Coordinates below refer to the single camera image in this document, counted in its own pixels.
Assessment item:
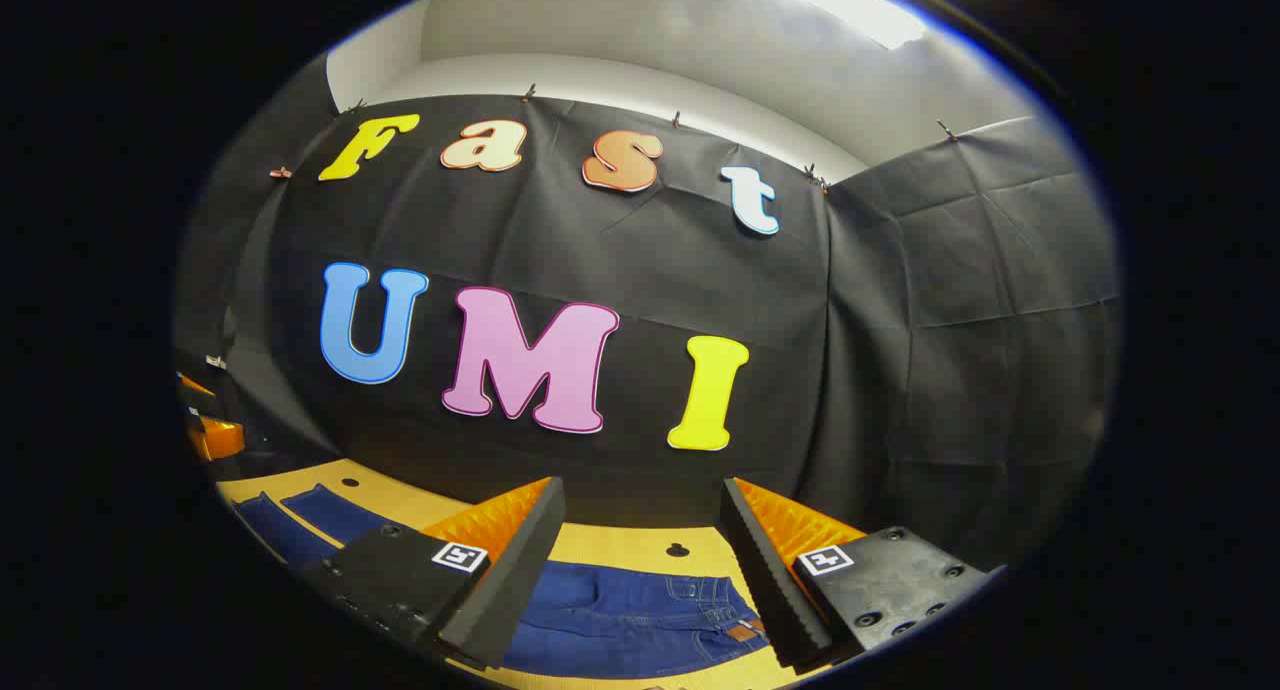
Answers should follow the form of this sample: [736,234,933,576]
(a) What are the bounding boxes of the ceiling light panel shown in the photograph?
[740,0,933,51]

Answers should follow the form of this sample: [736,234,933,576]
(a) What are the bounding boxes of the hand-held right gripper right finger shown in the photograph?
[720,476,1007,671]

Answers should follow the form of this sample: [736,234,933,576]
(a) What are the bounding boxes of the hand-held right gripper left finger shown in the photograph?
[298,476,567,671]

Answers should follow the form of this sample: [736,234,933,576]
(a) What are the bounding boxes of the black backdrop cloth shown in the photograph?
[172,55,1123,571]

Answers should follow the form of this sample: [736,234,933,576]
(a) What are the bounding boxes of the blue denim jeans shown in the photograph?
[232,484,773,681]

